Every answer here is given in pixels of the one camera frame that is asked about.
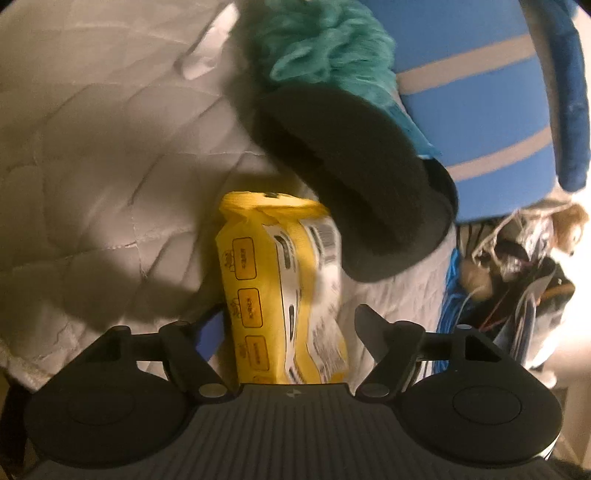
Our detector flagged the black earmuffs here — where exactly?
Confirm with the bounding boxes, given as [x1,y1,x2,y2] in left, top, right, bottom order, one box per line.
[256,84,458,283]

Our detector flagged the yellow wipes pack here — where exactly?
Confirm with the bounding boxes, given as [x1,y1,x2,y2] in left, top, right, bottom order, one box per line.
[215,191,349,384]

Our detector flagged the dark plastic bag pile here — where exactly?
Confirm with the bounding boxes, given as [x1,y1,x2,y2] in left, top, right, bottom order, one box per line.
[458,212,575,370]

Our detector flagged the plush teddy bear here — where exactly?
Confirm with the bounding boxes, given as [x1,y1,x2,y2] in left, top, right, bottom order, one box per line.
[551,203,589,256]

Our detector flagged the grey quilted cover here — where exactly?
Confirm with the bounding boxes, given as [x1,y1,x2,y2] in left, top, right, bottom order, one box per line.
[0,0,459,393]

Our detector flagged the right blue striped cushion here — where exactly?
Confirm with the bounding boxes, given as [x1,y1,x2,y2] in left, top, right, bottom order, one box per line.
[367,1,555,222]

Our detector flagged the teal bath loofah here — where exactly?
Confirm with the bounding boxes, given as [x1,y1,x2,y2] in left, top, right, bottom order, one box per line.
[247,1,440,159]

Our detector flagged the dark blue blanket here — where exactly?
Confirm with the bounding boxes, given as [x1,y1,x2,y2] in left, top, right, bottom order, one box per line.
[521,1,590,193]

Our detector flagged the blue coiled cable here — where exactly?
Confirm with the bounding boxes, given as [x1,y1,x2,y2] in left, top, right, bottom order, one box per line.
[434,248,468,375]

